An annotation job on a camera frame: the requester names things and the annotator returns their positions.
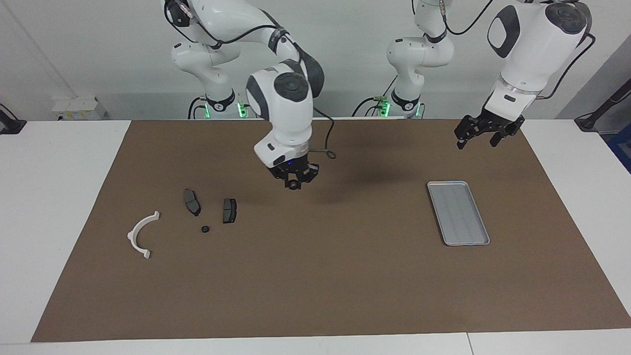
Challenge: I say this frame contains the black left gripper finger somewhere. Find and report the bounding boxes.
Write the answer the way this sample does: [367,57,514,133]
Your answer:
[490,116,526,147]
[454,116,480,150]

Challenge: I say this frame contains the silver metal tray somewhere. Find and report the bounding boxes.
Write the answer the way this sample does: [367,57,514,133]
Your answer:
[426,180,491,247]

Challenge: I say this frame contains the black stand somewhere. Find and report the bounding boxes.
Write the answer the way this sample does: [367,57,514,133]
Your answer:
[574,79,631,133]

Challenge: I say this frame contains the long dark brake pad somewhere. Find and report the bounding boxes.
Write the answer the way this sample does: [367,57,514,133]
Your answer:
[183,189,202,217]

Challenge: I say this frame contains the brown table mat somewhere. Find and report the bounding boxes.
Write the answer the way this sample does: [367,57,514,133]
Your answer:
[31,118,631,342]

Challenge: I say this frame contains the blue box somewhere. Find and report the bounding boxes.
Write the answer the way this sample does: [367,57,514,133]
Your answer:
[607,123,631,173]

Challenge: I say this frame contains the white power box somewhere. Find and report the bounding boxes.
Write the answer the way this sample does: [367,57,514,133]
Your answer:
[52,96,107,121]

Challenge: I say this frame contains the black table clamp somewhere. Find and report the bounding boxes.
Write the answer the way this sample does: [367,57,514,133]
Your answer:
[0,104,27,135]

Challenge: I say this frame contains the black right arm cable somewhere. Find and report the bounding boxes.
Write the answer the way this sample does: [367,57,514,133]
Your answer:
[168,0,337,160]

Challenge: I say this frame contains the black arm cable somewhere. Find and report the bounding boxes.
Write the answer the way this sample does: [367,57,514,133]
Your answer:
[168,0,337,160]
[441,0,597,100]

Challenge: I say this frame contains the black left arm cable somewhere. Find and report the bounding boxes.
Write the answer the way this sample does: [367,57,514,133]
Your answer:
[441,0,597,100]

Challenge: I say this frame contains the black left base cable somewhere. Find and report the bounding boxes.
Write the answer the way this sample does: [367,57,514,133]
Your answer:
[351,76,397,118]

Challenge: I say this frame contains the black base cable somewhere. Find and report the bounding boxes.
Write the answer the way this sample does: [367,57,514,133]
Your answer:
[351,76,397,118]
[187,96,207,120]

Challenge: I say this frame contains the black right base cable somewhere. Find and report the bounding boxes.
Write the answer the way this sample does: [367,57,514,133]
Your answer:
[187,96,207,120]

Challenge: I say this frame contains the white semicircular bracket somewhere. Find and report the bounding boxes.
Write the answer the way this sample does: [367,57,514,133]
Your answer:
[127,211,161,260]

